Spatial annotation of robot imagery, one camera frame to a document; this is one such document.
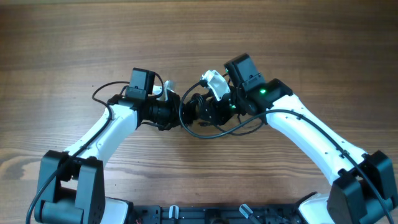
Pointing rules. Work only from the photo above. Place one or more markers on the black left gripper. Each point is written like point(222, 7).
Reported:
point(175, 101)

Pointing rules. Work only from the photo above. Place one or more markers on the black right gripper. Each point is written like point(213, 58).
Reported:
point(218, 116)

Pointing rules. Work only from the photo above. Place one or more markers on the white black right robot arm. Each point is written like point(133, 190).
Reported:
point(363, 188)

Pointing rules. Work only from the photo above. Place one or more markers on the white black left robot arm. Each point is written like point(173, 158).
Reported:
point(70, 187)

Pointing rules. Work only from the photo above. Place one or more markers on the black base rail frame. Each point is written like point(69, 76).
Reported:
point(269, 214)

